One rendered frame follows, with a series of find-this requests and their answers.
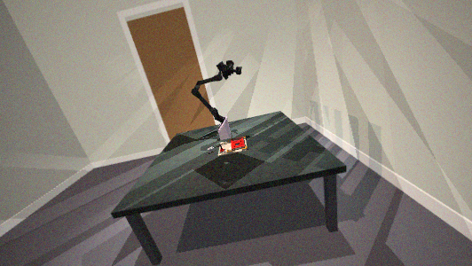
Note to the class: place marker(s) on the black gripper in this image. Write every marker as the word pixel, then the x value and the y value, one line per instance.
pixel 228 69

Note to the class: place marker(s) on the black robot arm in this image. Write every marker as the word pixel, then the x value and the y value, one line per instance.
pixel 215 78

